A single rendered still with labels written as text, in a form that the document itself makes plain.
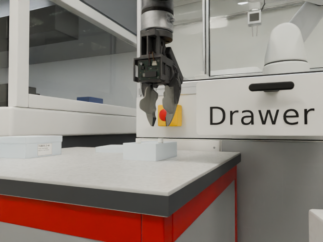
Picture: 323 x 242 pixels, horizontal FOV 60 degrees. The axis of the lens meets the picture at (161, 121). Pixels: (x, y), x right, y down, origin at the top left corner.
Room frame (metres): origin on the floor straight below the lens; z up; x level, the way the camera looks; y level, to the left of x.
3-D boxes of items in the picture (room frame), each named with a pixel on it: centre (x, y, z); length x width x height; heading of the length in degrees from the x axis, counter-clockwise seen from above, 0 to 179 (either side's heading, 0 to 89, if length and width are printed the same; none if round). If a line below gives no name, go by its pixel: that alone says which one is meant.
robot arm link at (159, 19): (0.65, 0.01, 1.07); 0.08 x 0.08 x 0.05
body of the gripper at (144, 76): (0.64, 0.01, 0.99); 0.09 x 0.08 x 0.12; 155
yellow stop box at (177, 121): (0.94, -0.03, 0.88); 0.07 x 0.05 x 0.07; 66
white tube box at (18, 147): (0.73, 0.34, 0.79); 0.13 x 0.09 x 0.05; 159
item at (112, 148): (0.90, 0.14, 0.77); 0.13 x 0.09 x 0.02; 169
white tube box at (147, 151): (0.68, 0.02, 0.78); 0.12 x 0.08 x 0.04; 155
